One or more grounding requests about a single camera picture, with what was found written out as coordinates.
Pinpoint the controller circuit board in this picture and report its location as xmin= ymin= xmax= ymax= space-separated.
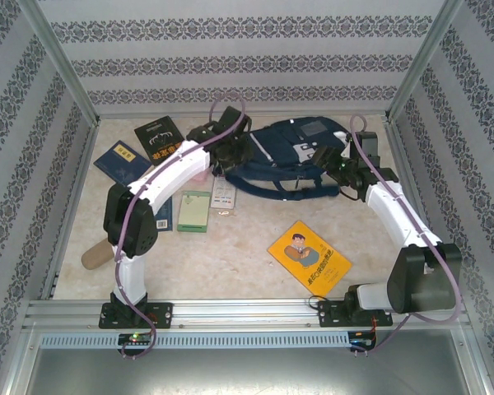
xmin=119 ymin=332 xmax=153 ymax=346
xmin=351 ymin=331 xmax=378 ymax=351

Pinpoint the aluminium frame post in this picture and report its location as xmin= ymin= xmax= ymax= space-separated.
xmin=384 ymin=0 xmax=466 ymax=123
xmin=18 ymin=0 xmax=102 ymax=124

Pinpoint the aluminium right frame post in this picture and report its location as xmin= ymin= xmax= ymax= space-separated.
xmin=384 ymin=0 xmax=466 ymax=123

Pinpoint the aluminium table side rail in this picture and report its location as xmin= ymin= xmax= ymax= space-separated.
xmin=384 ymin=117 xmax=454 ymax=296
xmin=40 ymin=118 xmax=102 ymax=300

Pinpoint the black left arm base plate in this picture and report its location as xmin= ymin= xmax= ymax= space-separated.
xmin=98 ymin=302 xmax=174 ymax=329

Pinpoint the green notebook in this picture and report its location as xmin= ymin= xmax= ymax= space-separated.
xmin=176 ymin=190 xmax=212 ymax=234

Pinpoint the black book with white print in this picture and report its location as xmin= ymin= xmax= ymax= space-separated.
xmin=133 ymin=115 xmax=186 ymax=167

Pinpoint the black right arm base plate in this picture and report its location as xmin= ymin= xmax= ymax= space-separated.
xmin=317 ymin=300 xmax=394 ymax=328

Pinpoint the aluminium left table side rail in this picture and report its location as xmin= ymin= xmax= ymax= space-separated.
xmin=40 ymin=118 xmax=102 ymax=300

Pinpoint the yellow cartoon cover book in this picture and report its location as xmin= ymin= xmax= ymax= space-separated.
xmin=267 ymin=221 xmax=353 ymax=297

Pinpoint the navy blue student backpack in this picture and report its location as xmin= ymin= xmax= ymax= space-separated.
xmin=224 ymin=116 xmax=357 ymax=202

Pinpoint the blue book with yellow label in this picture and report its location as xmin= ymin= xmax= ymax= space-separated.
xmin=93 ymin=140 xmax=153 ymax=190

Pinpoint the aluminium rear table rail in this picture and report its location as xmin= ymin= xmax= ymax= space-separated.
xmin=96 ymin=109 xmax=392 ymax=120

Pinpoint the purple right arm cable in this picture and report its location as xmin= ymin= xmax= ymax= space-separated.
xmin=349 ymin=114 xmax=465 ymax=353

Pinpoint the dark blue book with barcode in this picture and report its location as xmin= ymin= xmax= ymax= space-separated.
xmin=154 ymin=196 xmax=174 ymax=233

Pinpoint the aluminium mounting rail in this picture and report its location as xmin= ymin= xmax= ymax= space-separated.
xmin=22 ymin=299 xmax=466 ymax=330

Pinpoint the aluminium right table side rail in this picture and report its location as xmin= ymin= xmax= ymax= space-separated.
xmin=384 ymin=117 xmax=454 ymax=296

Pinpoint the left controller circuit board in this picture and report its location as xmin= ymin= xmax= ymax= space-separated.
xmin=119 ymin=332 xmax=153 ymax=346

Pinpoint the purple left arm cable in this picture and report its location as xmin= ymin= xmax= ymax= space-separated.
xmin=113 ymin=96 xmax=248 ymax=361

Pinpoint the grey slotted cable duct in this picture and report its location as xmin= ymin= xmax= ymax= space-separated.
xmin=39 ymin=332 xmax=351 ymax=349

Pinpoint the aluminium left frame post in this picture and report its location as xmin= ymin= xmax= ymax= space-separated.
xmin=18 ymin=0 xmax=102 ymax=124

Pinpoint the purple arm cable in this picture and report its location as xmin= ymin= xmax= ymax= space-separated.
xmin=349 ymin=114 xmax=465 ymax=353
xmin=113 ymin=96 xmax=248 ymax=361

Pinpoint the grey metal sheet panel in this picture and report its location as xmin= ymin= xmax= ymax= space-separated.
xmin=7 ymin=328 xmax=494 ymax=395

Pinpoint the right controller circuit board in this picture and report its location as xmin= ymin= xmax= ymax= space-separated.
xmin=351 ymin=331 xmax=378 ymax=351

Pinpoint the thin black right camera cable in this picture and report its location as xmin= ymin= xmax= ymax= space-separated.
xmin=339 ymin=184 xmax=361 ymax=203

